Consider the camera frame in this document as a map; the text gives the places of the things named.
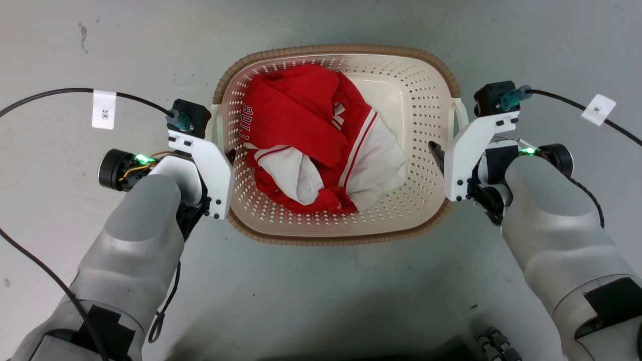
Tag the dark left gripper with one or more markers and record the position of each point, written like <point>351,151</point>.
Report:
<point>191,216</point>

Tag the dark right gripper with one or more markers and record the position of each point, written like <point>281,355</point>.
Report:
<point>485,196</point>

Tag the cream laundry basket brown rim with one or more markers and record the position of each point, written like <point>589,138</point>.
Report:
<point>321,223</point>

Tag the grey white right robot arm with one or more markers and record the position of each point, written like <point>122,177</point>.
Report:
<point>556,225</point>

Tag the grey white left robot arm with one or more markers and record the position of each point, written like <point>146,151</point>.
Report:
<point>135,250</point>

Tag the red and white jersey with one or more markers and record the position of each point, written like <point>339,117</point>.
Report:
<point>296,115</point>

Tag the white left camera bracket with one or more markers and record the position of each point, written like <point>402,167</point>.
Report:
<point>213,170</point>

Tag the white camera bracket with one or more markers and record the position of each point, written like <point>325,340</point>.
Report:
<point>466,155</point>
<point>213,170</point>

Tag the white right camera bracket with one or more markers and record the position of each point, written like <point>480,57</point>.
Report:
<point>466,155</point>

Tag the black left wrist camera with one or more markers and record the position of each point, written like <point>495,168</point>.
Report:
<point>193,116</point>

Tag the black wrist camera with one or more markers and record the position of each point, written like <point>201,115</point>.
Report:
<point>490,98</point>
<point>193,116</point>

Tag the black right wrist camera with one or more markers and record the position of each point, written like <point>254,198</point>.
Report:
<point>490,98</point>

